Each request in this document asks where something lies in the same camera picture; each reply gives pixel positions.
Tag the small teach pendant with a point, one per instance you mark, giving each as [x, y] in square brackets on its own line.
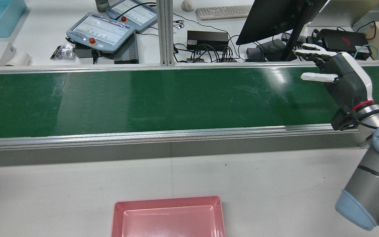
[133, 13]

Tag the large teach pendant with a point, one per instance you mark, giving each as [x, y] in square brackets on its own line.
[100, 31]

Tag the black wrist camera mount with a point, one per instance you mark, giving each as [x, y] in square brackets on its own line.
[342, 120]

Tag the grey cup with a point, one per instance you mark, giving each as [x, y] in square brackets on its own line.
[102, 5]

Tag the black mini computer red logo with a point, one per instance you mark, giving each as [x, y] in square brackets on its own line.
[344, 39]

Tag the green belt conveyor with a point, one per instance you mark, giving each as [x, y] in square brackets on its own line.
[143, 98]

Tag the pink plastic box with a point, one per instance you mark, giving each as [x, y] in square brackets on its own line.
[169, 217]

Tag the white keyboard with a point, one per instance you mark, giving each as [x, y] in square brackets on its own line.
[224, 12]

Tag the clear bag of screws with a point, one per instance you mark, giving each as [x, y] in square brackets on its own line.
[63, 51]

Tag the black computer monitor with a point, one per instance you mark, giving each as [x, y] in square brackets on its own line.
[268, 19]

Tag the white small carton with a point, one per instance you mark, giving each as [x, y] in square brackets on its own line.
[7, 54]

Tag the right silver UR5e arm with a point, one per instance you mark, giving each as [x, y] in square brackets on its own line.
[373, 184]

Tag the white computer mouse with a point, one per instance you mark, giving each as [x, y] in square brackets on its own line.
[187, 5]

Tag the silver laptop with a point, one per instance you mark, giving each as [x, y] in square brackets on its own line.
[344, 11]

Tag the right robot dexterous hand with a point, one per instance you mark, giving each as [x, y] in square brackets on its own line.
[347, 79]

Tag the black usb hub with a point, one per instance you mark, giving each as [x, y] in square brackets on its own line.
[209, 60]

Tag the black power supply box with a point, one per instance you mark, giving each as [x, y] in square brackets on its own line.
[207, 39]

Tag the black finned controller box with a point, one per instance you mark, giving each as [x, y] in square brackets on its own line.
[127, 49]

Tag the white paper roll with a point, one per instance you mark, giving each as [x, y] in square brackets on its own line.
[18, 59]

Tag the aluminium profile post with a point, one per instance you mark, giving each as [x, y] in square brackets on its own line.
[164, 33]

